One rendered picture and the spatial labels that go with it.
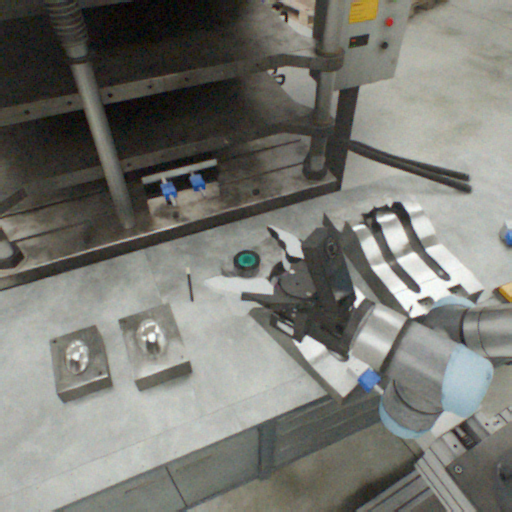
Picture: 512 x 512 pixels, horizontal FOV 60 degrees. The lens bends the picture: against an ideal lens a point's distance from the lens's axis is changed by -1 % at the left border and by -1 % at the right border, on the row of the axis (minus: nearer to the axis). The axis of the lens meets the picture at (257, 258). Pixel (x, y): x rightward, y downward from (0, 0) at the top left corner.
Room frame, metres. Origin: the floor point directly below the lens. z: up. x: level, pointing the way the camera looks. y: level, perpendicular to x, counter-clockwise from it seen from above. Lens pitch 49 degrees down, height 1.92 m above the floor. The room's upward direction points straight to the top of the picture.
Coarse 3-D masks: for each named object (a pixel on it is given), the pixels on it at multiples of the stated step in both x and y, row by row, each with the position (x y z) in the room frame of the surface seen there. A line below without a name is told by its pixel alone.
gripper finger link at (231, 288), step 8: (208, 280) 0.36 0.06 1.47; (216, 280) 0.35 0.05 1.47; (224, 280) 0.35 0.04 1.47; (232, 280) 0.35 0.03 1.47; (240, 280) 0.35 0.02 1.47; (248, 280) 0.35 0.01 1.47; (256, 280) 0.35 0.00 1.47; (264, 280) 0.36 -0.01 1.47; (216, 288) 0.34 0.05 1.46; (224, 288) 0.34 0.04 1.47; (232, 288) 0.34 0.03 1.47; (240, 288) 0.34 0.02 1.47; (248, 288) 0.34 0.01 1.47; (256, 288) 0.34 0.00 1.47; (264, 288) 0.34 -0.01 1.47; (272, 288) 0.34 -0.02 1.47; (232, 296) 0.33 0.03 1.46; (232, 304) 0.34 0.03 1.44; (240, 304) 0.34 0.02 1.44; (248, 304) 0.34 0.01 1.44; (256, 304) 0.34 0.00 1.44; (232, 312) 0.34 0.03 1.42; (240, 312) 0.34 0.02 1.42
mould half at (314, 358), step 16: (272, 240) 0.95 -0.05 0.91; (272, 256) 0.88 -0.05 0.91; (224, 272) 0.83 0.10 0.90; (256, 320) 0.72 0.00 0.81; (272, 336) 0.67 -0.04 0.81; (288, 352) 0.61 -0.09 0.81; (304, 352) 0.58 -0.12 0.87; (320, 352) 0.59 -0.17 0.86; (304, 368) 0.56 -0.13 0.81; (320, 368) 0.54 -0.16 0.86; (336, 368) 0.54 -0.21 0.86; (320, 384) 0.52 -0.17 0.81; (336, 384) 0.50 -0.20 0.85; (352, 384) 0.50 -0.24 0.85; (336, 400) 0.47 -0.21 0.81
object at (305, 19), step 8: (272, 0) 5.41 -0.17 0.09; (280, 0) 5.27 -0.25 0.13; (288, 0) 5.25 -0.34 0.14; (296, 0) 5.20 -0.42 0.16; (304, 0) 5.09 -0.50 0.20; (312, 0) 4.99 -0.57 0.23; (272, 8) 5.38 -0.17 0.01; (280, 8) 5.35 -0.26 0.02; (296, 8) 5.05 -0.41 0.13; (304, 8) 5.02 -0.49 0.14; (312, 8) 4.99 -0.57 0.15; (296, 16) 5.13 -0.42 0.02; (304, 16) 4.94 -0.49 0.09; (312, 16) 4.84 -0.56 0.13; (304, 24) 4.94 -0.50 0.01; (312, 24) 4.91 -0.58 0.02
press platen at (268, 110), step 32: (160, 96) 1.59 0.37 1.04; (192, 96) 1.59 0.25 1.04; (224, 96) 1.59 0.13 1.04; (256, 96) 1.59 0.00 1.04; (288, 96) 1.59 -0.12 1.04; (0, 128) 1.37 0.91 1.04; (32, 128) 1.37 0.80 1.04; (64, 128) 1.37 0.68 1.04; (128, 128) 1.37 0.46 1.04; (160, 128) 1.37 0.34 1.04; (192, 128) 1.37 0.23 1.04; (224, 128) 1.37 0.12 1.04; (256, 128) 1.37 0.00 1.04; (288, 128) 1.40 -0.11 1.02; (320, 128) 1.38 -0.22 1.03; (0, 160) 1.19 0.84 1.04; (32, 160) 1.19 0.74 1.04; (64, 160) 1.19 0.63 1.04; (96, 160) 1.18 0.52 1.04; (128, 160) 1.19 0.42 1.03; (160, 160) 1.23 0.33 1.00; (0, 192) 1.03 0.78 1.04; (32, 192) 1.07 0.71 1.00
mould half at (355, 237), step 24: (336, 216) 1.11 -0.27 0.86; (360, 216) 1.03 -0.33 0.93; (384, 216) 1.03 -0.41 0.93; (360, 240) 0.94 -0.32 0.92; (432, 240) 0.97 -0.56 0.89; (360, 264) 0.91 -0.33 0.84; (384, 264) 0.87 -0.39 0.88; (408, 264) 0.87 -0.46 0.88; (456, 264) 0.87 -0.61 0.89; (384, 288) 0.79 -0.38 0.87; (432, 288) 0.78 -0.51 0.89; (480, 288) 0.78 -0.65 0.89; (408, 312) 0.69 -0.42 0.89
